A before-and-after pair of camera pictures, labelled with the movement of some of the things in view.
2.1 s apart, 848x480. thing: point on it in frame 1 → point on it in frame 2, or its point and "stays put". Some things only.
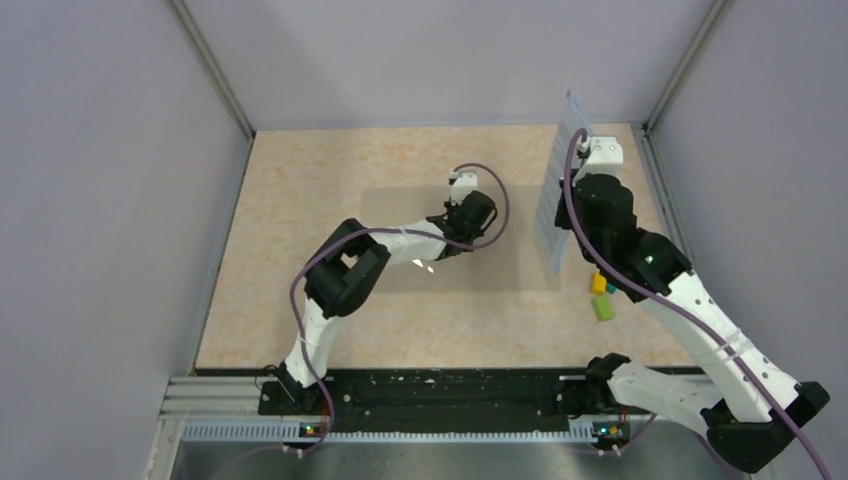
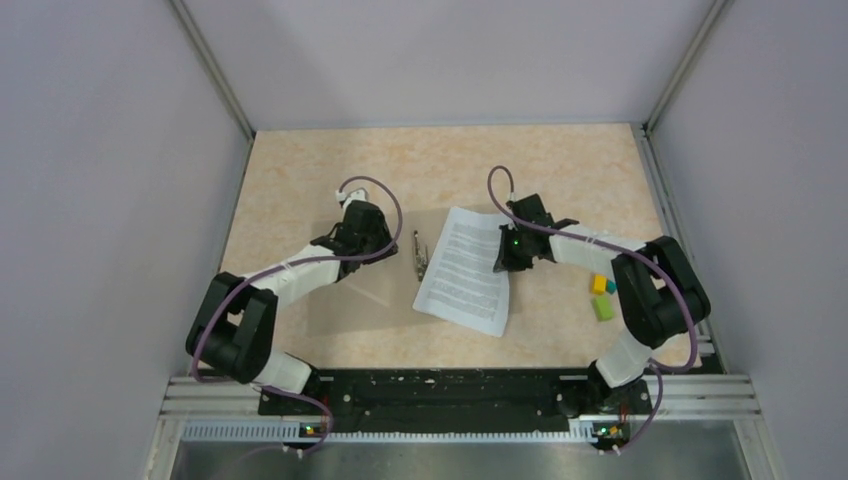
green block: (602, 307) stays put
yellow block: (598, 283) stays put
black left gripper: (449, 206) → (382, 230)
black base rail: (444, 400) stays put
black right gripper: (560, 219) → (506, 262)
